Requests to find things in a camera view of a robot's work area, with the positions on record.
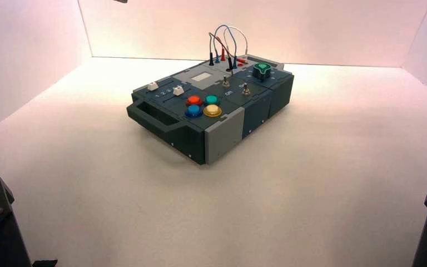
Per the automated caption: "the dark teal grey control box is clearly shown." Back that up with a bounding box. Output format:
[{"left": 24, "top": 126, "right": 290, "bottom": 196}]
[{"left": 126, "top": 54, "right": 295, "bottom": 166}]

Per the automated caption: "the white jumper wire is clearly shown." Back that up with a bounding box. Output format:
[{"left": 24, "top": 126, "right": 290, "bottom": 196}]
[{"left": 224, "top": 27, "right": 249, "bottom": 56}]

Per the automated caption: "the blue push button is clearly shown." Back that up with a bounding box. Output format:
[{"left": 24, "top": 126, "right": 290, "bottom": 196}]
[{"left": 184, "top": 105, "right": 203, "bottom": 118}]

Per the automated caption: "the black jumper wire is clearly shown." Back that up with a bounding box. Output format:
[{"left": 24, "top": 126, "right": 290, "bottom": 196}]
[{"left": 208, "top": 32, "right": 234, "bottom": 72}]

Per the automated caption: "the black green rotary knob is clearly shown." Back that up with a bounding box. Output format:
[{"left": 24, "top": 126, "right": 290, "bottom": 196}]
[{"left": 252, "top": 62, "right": 273, "bottom": 82}]

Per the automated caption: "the blue jumper wire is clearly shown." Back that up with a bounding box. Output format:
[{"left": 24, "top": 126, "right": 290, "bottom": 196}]
[{"left": 213, "top": 24, "right": 239, "bottom": 70}]

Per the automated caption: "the red jumper wire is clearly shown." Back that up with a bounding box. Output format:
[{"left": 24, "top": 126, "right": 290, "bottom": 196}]
[{"left": 215, "top": 36, "right": 249, "bottom": 63}]

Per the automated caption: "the yellow push button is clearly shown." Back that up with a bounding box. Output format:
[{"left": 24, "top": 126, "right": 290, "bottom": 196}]
[{"left": 202, "top": 104, "right": 223, "bottom": 118}]

